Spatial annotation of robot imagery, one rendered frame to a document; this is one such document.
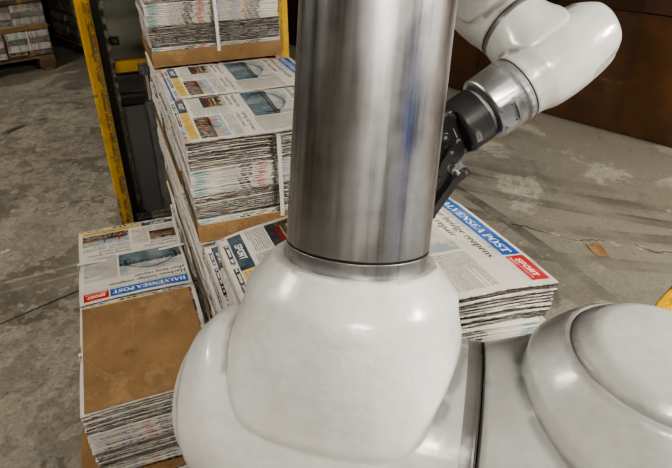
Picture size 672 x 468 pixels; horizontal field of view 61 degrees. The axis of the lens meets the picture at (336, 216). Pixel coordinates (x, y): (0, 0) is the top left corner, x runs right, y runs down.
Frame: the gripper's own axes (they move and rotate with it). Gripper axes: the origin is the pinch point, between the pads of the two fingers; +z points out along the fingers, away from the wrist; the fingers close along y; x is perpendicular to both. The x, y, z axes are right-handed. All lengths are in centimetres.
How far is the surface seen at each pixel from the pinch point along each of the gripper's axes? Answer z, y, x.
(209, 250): 27, 22, 45
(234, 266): 18.4, 1.0, 4.6
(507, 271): -11.2, 15.7, -11.3
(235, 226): 20, 22, 47
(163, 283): 47, 37, 70
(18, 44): 129, 30, 530
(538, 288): -13.1, 18.2, -14.4
